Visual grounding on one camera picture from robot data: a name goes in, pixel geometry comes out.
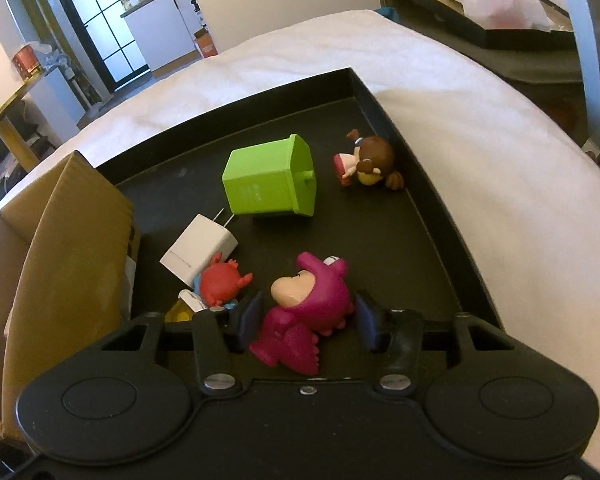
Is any red haired small figurine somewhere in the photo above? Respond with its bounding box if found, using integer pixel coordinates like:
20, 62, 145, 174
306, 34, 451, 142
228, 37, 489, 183
164, 252, 253, 323

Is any white wall charger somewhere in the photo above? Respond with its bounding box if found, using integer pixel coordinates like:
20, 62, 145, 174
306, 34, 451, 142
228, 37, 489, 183
160, 214, 238, 286

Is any magenta bear figurine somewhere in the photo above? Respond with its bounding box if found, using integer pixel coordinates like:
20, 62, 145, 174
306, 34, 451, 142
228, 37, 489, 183
249, 252, 354, 376

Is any green cube toy bin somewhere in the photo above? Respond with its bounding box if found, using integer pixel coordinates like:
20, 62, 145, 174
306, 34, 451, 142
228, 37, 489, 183
222, 134, 317, 217

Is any brown cardboard box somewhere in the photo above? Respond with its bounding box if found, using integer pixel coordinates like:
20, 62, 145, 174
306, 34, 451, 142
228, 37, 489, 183
0, 152, 140, 441

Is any brown monkey figurine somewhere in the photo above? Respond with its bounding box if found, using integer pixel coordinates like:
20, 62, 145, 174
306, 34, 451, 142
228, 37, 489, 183
332, 129, 404, 191

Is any black shallow tray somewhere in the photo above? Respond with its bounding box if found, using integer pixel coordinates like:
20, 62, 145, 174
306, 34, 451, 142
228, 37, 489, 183
90, 66, 505, 380

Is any white bed blanket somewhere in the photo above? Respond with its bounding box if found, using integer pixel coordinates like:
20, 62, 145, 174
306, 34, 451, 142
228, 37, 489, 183
0, 8, 600, 476

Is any orange cardboard box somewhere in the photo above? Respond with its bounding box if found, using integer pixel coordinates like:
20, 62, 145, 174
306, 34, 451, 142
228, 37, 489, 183
194, 28, 218, 58

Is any round yellow side table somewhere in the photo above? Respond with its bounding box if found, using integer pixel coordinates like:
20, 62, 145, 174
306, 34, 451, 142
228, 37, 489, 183
0, 70, 44, 172

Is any white kitchen cabinet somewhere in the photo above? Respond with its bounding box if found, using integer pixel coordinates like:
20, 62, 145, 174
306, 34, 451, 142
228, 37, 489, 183
121, 0, 204, 74

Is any red tin canister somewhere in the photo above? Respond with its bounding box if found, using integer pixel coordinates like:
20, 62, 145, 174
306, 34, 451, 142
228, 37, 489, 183
12, 44, 44, 80

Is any large open dark box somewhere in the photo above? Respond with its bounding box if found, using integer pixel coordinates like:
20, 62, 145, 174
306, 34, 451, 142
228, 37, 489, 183
371, 0, 596, 86

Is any white plastic bag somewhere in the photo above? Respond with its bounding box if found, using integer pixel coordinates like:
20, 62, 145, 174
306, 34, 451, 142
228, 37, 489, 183
452, 0, 555, 32

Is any black framed glass door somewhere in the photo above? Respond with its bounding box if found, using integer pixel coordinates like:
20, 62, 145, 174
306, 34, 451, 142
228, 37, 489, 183
59, 0, 148, 92

